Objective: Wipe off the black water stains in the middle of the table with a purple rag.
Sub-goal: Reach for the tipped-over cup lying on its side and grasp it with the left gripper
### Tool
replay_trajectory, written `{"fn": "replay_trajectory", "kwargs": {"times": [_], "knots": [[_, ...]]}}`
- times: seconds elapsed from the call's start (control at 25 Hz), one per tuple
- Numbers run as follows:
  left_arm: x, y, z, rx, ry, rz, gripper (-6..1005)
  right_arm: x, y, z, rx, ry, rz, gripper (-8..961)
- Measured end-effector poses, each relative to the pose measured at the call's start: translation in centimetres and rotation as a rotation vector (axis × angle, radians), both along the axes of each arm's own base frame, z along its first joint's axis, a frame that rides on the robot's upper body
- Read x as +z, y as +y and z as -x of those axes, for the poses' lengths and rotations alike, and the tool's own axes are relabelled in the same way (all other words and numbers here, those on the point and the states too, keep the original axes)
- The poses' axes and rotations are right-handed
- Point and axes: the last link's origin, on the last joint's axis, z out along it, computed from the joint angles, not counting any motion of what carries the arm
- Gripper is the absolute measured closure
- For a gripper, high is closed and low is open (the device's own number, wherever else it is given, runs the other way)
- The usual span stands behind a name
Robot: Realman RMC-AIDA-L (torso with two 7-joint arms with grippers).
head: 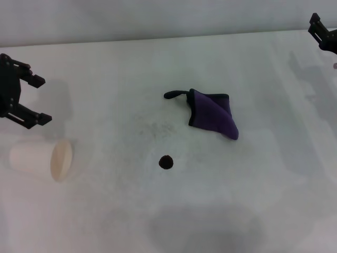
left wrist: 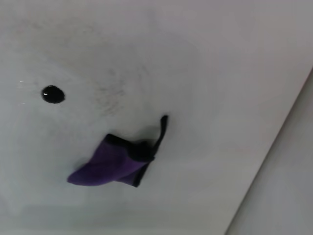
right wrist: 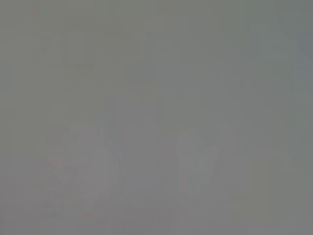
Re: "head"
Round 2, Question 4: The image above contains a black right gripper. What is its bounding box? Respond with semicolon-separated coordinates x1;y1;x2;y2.
308;12;337;55

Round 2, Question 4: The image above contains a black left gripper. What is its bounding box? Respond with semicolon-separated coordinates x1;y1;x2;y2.
0;53;53;130

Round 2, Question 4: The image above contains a white paper cup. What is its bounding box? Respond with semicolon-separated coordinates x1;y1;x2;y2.
9;138;74;183

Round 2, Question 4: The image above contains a purple rag with black trim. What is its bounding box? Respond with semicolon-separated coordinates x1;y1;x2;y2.
163;88;240;140

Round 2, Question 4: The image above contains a black water stain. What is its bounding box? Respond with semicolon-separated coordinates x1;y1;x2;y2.
158;154;174;170

